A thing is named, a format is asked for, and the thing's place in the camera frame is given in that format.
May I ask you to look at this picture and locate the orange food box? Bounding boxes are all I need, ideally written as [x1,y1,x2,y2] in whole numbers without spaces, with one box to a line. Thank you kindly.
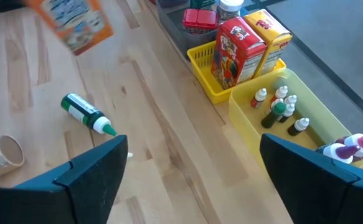
[24,0,114,57]

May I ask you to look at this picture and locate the spice jar labelled SPICES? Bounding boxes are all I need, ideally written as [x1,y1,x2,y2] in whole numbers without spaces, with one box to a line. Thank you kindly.
[0,134,26,185]

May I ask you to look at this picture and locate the yellow perforated basket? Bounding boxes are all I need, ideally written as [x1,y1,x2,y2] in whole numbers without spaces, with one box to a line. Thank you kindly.
[186,40,287,105]

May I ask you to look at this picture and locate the green food colouring bottle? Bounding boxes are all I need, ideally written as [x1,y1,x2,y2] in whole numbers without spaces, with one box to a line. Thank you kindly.
[60,93,118,138]

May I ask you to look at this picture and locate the translucent yellow-green bin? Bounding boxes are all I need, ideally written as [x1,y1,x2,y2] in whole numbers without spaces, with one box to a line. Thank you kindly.
[229,68,363,170]

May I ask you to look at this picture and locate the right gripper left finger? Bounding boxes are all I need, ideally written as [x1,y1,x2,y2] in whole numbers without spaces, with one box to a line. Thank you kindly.
[14,134,129,224]

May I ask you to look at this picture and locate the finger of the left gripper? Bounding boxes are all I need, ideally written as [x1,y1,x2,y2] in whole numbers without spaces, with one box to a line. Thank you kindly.
[0,0,25,17]

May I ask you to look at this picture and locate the white-lidded clear jar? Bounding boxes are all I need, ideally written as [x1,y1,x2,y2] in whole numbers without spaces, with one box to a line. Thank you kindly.
[217,0,245,22]

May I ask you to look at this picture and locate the red tin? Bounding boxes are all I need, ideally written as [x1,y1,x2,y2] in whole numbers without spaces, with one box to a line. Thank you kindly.
[182,8,219,35]

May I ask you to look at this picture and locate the grey plastic bin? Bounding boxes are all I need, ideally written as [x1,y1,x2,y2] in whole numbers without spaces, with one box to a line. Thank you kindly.
[156,0,220,58]

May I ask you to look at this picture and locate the red fruit snack box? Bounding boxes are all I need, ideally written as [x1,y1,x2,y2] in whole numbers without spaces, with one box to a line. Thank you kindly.
[210,17,268,91]

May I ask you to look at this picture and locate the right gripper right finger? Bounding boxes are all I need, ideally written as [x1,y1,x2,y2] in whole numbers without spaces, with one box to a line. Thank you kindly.
[260,133,361,224]

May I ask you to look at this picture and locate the dark green small tube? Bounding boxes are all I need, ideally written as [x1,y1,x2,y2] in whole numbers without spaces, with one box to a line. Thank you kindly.
[261,101,287,129]

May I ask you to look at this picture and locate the yellow cereal box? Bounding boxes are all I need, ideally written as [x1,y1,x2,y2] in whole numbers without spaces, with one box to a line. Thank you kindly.
[243,8,293,78]

